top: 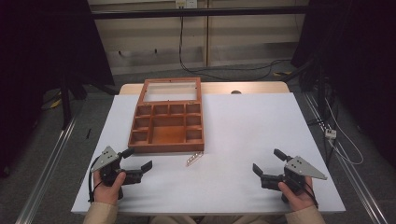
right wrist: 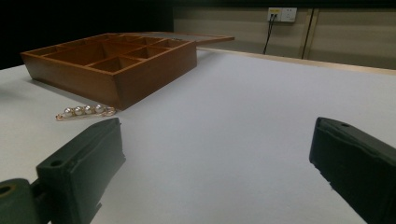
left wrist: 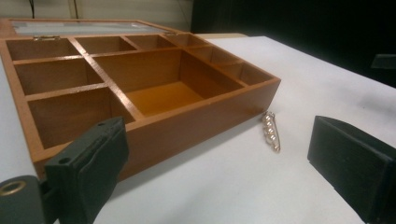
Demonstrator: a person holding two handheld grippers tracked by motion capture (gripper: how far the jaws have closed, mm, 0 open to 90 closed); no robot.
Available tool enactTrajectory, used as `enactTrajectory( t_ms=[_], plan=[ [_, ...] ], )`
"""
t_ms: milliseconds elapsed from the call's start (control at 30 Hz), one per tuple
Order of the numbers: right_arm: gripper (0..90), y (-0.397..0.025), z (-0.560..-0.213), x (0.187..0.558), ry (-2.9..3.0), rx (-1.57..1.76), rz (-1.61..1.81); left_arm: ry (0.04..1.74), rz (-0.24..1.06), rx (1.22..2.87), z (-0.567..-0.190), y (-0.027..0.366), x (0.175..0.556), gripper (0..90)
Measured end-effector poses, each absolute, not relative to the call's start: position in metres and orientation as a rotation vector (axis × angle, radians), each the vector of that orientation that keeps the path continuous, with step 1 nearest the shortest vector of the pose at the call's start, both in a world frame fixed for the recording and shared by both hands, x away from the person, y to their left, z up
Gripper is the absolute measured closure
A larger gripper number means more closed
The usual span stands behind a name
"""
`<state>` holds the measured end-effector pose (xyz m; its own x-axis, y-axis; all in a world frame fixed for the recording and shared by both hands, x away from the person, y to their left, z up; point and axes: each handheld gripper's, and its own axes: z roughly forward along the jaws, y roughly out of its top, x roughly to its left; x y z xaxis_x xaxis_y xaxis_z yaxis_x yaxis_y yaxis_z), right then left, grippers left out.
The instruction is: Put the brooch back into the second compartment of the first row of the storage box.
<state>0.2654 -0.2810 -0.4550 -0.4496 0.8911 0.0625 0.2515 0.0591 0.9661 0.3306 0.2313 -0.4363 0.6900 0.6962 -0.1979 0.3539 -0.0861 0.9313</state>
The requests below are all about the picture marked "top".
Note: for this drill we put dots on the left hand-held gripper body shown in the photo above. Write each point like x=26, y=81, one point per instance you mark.
x=107, y=158

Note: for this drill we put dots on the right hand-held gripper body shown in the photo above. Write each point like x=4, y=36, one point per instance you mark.
x=300, y=168

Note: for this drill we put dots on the wooden compartment box with lid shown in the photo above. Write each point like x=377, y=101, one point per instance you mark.
x=168, y=133

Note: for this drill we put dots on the person's right hand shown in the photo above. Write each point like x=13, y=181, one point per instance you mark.
x=295, y=199

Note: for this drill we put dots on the person's left hand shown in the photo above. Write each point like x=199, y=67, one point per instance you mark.
x=107, y=193

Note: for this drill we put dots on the white table cover sheet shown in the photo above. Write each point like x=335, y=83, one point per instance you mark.
x=243, y=130

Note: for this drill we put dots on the white power strip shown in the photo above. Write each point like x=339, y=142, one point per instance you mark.
x=330, y=133

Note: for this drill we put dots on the black metal stand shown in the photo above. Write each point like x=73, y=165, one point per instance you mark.
x=67, y=102

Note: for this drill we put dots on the black curtain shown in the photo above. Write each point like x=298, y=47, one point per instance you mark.
x=355, y=62
x=40, y=62

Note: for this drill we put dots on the black horizontal bar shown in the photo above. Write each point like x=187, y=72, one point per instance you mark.
x=199, y=12

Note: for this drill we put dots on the aluminium floor rail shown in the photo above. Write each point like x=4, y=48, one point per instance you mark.
x=345, y=161
x=46, y=174

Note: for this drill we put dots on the white wall socket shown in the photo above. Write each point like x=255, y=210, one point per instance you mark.
x=186, y=3

